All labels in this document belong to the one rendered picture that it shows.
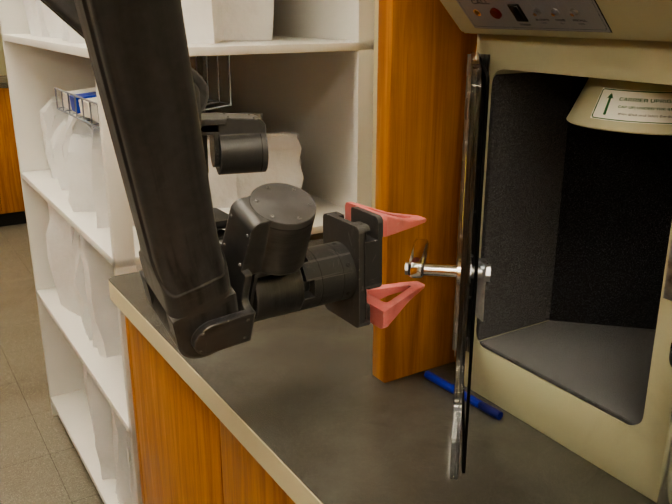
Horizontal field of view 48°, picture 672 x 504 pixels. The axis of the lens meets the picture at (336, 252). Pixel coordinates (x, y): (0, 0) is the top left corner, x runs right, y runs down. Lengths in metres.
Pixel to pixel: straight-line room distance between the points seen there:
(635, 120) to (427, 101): 0.27
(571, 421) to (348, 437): 0.26
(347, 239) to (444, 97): 0.35
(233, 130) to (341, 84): 1.11
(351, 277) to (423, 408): 0.35
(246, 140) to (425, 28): 0.26
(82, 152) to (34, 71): 0.66
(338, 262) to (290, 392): 0.38
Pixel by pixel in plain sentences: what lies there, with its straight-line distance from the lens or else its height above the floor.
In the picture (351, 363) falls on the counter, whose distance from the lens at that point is 1.12.
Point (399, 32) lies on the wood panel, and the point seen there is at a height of 1.41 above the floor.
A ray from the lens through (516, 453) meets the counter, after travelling 0.94.
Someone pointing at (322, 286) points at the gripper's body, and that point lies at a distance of 0.69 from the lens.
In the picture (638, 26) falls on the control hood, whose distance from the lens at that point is 0.76.
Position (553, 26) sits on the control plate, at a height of 1.42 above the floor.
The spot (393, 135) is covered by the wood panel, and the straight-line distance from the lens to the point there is 0.96.
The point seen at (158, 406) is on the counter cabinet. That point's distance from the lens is 1.46.
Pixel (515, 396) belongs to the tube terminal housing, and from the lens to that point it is 1.00.
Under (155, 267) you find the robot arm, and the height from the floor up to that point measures 1.25.
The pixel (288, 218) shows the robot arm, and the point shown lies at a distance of 0.61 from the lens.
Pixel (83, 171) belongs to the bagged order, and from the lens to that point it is 2.08.
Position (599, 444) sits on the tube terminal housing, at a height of 0.97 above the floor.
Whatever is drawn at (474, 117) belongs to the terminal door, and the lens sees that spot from 0.64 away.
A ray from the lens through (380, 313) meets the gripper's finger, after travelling 0.73.
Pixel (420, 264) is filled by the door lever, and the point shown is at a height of 1.21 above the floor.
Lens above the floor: 1.44
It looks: 18 degrees down
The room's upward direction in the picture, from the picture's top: straight up
